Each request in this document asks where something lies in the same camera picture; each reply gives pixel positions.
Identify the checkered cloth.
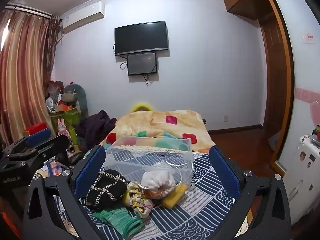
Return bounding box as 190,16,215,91
41,160,66,178

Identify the pink bunny toy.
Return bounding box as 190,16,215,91
57,119,71,138

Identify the green knitted sock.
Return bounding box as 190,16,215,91
91,208,145,238

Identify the white air conditioner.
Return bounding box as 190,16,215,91
61,1,105,33

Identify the grey plush toy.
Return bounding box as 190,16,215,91
62,83,89,117

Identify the black studded hat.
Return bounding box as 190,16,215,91
84,169,128,211

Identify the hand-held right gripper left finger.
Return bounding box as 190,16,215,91
22,145,107,240

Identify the white sliding door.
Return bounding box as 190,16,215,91
268,0,320,227

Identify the yellow floral scrunchie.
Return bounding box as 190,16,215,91
123,180,155,218

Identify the clear plastic storage box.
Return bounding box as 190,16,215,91
103,136,193,189

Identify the blue patterned bedsheet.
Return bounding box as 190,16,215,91
53,147,251,240

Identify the small wall monitor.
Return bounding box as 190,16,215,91
127,52,158,76

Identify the yellow plush patchwork blanket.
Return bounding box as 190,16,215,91
100,109,216,153

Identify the dark purple garment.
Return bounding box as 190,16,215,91
74,110,117,152

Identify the red and white door sticker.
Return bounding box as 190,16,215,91
302,32,316,44

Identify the yellow sponge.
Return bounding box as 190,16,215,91
162,184,188,210

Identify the large wall television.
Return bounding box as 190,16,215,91
114,21,169,56

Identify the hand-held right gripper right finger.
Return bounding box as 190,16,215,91
209,145,292,240

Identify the red box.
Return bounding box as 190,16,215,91
23,122,48,136

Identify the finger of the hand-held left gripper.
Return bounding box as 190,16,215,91
15,134,70,167
1,129,52,157

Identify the striped brown curtain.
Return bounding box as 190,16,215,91
0,9,61,147

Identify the white cloth pouch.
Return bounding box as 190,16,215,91
141,170,177,200

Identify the yellow ring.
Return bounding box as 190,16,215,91
131,102,154,113

